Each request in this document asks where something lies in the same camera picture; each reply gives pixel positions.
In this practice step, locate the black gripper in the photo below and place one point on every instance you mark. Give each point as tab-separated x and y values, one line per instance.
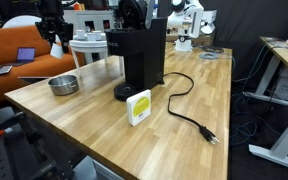
52	15

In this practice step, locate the coffee pod green orange lid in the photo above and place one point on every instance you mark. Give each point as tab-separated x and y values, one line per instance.
56	50

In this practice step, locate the black coffee maker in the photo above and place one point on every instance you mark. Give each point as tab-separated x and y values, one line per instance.
140	53

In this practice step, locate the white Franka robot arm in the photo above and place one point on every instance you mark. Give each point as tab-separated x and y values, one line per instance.
187	20

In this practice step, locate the coffee pod orange red lid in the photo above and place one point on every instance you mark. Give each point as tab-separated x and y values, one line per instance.
80	34

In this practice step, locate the coffee pod pink lid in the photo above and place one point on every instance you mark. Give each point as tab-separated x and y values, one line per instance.
90	36

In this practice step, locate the open laptop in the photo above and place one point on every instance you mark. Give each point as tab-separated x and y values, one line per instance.
25	54

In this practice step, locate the coffee pod yellow lid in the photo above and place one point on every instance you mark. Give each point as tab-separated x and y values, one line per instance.
98	35

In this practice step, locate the stainless steel pot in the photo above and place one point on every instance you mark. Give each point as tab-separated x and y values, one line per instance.
63	87

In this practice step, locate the white round stand black top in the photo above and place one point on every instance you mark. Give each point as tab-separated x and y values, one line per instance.
84	46

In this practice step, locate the white background cabinet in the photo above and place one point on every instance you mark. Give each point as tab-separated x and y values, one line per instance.
84	18

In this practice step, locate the orange sofa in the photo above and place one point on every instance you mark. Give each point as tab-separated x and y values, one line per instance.
17	76

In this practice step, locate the white box yellow label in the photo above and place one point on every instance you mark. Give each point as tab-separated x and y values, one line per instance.
137	106

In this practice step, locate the black metal cart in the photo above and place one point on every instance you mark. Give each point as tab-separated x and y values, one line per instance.
20	150

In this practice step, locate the wooden desk white legs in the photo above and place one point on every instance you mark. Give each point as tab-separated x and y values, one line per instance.
285	55

